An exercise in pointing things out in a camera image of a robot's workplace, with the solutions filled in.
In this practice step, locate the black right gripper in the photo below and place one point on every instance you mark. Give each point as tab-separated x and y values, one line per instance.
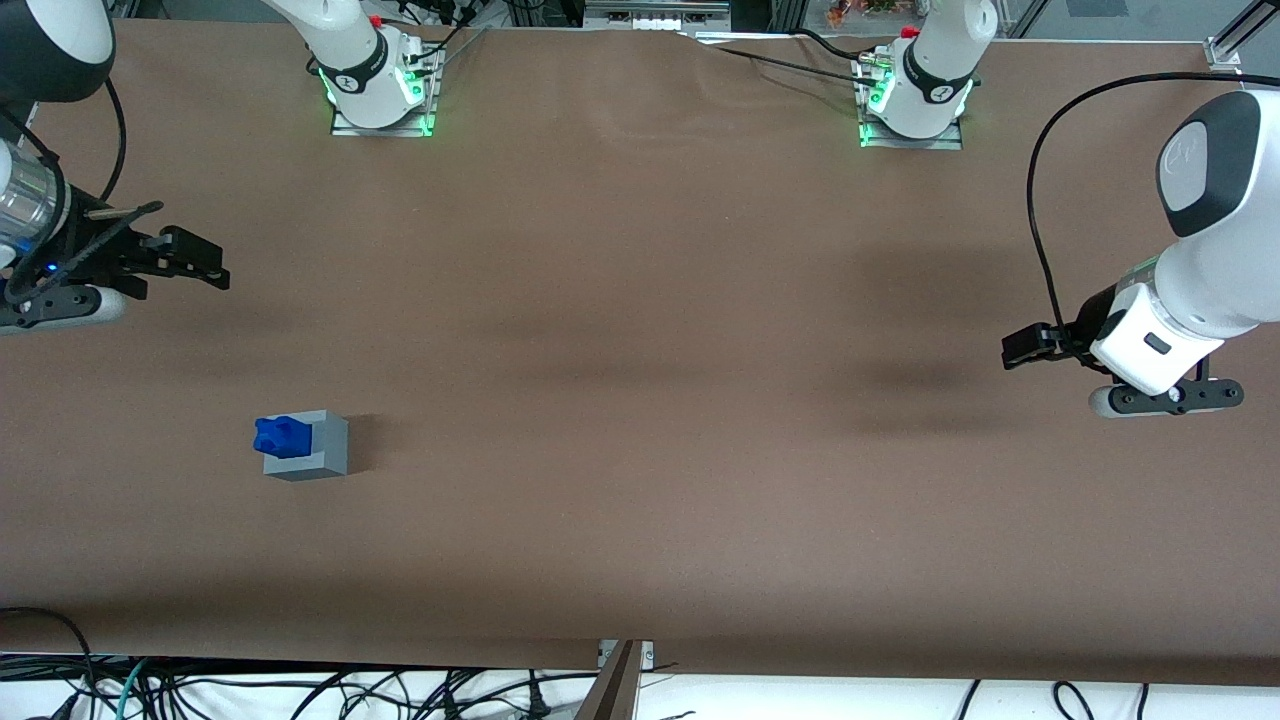
92	249

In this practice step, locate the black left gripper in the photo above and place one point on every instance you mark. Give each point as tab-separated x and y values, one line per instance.
1081	327

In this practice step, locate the blue plastic part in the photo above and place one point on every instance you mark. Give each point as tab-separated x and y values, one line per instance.
280	437

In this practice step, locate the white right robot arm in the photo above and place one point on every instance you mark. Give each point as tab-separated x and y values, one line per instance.
350	60

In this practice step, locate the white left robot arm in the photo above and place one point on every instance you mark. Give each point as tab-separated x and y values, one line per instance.
1210	240

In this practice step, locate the gray cube base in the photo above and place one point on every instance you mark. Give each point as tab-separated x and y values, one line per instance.
325	450

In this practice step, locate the brown table cover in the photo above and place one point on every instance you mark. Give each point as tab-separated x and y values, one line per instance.
700	500

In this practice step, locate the white power strip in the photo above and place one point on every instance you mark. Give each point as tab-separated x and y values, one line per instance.
655	15

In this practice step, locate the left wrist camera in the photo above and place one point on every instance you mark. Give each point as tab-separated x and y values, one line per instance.
1165	398

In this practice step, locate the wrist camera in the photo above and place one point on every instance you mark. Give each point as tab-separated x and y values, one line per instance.
1165	398
65	308

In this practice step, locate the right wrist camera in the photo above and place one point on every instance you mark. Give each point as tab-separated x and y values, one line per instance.
65	308

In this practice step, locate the aluminium corner bracket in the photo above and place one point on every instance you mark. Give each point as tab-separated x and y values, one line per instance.
1225	52

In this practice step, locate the metal post with bracket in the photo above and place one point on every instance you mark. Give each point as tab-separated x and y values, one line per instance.
615	690

